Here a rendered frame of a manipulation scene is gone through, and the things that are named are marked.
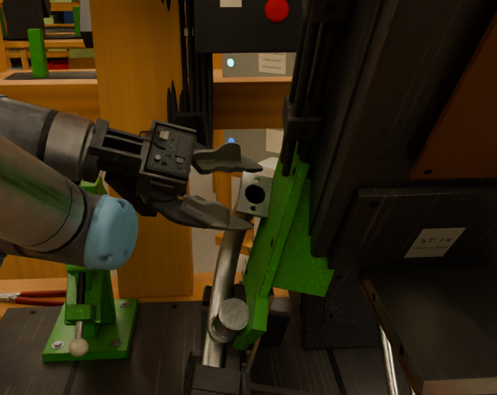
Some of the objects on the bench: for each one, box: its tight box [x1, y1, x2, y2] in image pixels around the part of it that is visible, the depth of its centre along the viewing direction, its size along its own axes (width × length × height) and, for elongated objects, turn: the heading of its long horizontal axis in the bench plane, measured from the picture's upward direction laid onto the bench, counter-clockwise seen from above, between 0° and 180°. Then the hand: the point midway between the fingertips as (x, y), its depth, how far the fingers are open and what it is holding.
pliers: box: [0, 290, 67, 306], centre depth 105 cm, size 16×5×1 cm, turn 88°
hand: (248, 197), depth 70 cm, fingers open, 7 cm apart
